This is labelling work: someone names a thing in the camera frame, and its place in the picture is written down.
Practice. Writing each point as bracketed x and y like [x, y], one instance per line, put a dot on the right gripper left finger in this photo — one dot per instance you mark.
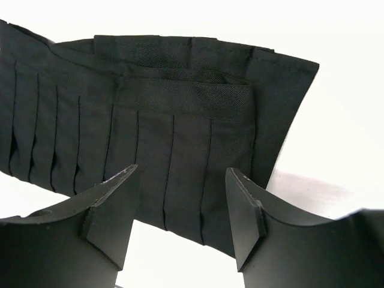
[80, 242]

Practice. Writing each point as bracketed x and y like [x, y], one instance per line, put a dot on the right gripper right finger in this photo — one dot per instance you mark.
[280, 245]

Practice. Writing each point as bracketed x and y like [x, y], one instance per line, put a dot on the black pleated skirt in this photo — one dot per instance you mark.
[183, 109]

